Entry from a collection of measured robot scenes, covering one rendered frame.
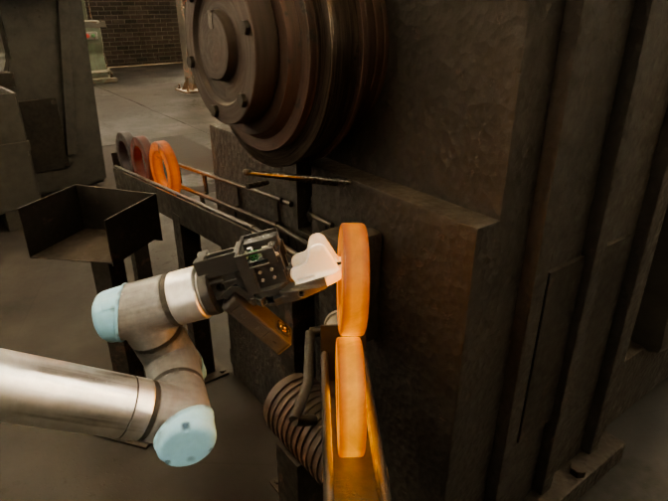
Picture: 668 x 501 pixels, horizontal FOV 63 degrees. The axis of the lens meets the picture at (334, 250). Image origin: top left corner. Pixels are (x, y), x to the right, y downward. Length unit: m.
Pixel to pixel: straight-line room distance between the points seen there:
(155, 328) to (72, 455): 1.09
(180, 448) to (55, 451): 1.17
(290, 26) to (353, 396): 0.59
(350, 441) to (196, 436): 0.19
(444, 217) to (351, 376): 0.35
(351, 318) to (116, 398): 0.29
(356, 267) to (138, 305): 0.29
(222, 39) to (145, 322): 0.52
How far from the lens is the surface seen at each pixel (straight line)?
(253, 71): 0.96
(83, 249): 1.57
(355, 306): 0.68
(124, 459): 1.76
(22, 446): 1.93
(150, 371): 0.81
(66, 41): 3.94
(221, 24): 1.03
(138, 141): 1.98
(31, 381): 0.68
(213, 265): 0.73
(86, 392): 0.69
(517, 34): 0.86
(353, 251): 0.68
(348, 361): 0.69
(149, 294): 0.76
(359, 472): 0.75
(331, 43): 0.92
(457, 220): 0.90
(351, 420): 0.68
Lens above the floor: 1.20
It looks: 25 degrees down
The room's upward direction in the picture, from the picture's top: straight up
